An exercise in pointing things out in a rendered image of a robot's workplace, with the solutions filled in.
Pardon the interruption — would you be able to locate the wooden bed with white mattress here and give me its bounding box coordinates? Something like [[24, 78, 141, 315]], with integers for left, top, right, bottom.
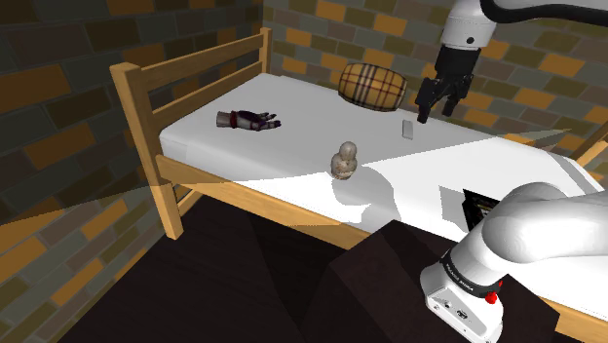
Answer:
[[109, 26, 608, 343]]

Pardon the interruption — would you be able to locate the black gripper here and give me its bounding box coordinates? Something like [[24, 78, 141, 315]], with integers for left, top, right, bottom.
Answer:
[[414, 44, 481, 125]]

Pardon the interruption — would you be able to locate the tan plaid barrel cushion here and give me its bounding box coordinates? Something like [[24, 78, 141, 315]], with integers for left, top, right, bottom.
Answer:
[[337, 62, 408, 113]]

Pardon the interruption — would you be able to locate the beige round figurine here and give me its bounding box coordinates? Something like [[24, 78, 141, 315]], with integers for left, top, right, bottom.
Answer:
[[330, 140, 359, 181]]

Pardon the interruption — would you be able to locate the black flat tablet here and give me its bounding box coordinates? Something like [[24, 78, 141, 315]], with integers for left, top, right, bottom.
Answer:
[[462, 188, 501, 235]]

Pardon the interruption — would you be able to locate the dark purple glove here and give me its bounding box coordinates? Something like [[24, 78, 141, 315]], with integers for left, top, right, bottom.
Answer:
[[215, 109, 283, 133]]

